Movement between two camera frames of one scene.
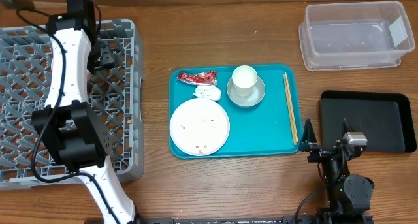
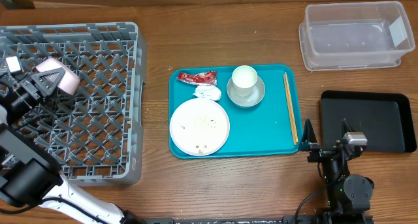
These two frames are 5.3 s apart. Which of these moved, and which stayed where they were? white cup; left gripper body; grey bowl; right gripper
Moved: left gripper body
Stayed: white cup; right gripper; grey bowl
